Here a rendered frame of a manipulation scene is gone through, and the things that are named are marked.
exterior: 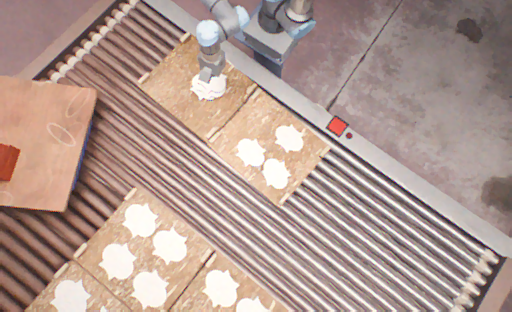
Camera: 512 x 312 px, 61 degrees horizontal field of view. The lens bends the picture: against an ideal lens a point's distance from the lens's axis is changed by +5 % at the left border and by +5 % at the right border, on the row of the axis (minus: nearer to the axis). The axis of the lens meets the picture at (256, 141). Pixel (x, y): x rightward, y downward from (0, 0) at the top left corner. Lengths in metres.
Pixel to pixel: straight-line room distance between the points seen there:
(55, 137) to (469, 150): 2.45
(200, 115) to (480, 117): 2.03
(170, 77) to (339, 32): 1.60
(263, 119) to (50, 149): 0.86
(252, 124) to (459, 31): 2.03
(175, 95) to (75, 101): 0.40
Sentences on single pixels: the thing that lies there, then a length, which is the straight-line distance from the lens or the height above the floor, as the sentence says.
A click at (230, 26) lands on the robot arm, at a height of 1.41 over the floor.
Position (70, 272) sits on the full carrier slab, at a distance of 1.85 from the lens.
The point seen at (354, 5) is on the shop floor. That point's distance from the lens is 3.34.
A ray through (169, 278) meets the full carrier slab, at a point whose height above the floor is 0.94.
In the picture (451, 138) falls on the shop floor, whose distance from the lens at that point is 3.11.
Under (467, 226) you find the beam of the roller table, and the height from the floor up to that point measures 0.91.
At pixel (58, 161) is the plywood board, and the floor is 1.04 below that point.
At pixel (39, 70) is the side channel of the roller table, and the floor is 0.95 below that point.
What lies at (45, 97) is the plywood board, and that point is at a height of 1.04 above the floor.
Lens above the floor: 2.67
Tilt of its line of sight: 73 degrees down
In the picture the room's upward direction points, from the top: 6 degrees clockwise
